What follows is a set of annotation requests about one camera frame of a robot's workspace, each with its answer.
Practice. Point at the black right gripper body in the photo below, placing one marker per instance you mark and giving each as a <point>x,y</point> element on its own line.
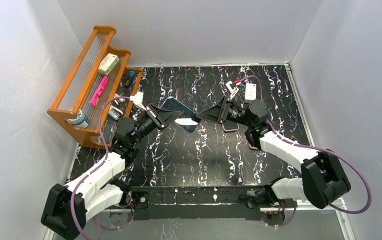
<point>222,109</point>

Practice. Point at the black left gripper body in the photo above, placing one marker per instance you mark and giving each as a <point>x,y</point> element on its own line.
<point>157,116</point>

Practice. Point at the black phone cream case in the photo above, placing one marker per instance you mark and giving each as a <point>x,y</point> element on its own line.
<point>229,126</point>

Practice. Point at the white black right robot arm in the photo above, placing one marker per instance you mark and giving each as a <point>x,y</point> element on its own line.
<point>322,180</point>

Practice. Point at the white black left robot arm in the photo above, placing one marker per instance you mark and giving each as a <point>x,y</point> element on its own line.
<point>69,207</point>

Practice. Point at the black phone pink case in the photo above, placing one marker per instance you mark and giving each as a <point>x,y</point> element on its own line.
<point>254,145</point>

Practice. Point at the white box red labels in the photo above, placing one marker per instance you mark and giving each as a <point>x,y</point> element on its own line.
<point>250,92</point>

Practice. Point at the blue capped black marker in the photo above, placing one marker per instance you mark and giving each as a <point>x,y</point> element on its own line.
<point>129,79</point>

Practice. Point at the orange wooden shelf rack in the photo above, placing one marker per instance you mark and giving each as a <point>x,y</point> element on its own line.
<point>82,82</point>

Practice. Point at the pink highlighter pen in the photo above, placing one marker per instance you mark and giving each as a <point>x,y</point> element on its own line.
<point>98,92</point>

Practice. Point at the blue white round container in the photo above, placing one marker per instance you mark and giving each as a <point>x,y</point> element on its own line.
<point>80,121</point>

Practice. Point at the white red box on shelf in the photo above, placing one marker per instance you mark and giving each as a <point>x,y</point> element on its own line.
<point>107,64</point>

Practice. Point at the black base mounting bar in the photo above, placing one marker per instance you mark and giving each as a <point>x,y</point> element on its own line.
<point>251,203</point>

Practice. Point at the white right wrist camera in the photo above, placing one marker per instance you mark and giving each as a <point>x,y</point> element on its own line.
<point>232,86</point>

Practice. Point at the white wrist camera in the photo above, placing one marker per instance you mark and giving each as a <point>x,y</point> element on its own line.
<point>137,100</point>
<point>232,86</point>

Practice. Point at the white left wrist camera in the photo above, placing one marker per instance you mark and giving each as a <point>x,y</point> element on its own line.
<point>137,100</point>

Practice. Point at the aluminium rail along wall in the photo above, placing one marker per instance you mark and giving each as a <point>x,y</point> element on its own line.
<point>344,222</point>

